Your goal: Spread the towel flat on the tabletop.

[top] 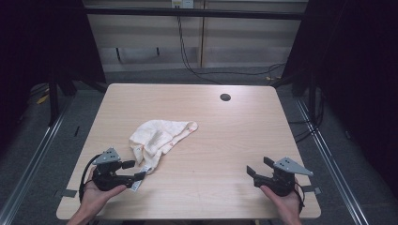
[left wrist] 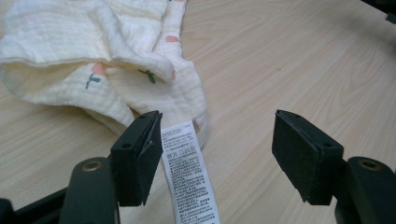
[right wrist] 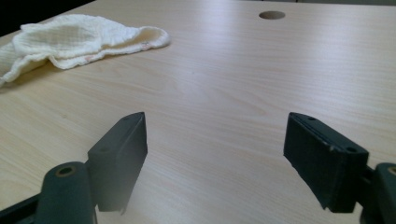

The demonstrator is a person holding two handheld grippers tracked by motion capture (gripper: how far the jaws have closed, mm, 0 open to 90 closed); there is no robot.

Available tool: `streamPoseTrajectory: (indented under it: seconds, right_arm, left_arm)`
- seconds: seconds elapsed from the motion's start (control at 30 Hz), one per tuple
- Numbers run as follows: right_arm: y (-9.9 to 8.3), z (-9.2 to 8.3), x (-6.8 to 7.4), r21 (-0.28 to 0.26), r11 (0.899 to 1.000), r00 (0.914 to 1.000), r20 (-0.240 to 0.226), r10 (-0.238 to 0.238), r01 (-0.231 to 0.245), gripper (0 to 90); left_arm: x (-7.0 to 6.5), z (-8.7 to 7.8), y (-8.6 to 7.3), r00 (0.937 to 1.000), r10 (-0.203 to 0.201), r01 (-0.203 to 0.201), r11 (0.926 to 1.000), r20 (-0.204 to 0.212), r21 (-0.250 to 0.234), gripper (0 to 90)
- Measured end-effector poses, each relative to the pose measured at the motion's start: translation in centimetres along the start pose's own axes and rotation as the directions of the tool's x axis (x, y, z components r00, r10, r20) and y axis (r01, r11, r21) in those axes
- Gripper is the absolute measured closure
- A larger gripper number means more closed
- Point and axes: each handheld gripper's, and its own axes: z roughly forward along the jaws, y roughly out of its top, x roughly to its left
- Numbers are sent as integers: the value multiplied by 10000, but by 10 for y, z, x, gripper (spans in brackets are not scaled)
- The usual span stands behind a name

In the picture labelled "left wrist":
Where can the white floral baby garment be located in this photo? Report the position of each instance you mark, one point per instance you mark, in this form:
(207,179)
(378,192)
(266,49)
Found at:
(62,34)

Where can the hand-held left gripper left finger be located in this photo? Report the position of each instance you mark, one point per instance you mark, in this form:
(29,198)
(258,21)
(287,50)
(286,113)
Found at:
(134,161)

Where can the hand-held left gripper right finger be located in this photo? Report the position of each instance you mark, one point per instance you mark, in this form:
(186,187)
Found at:
(302,155)

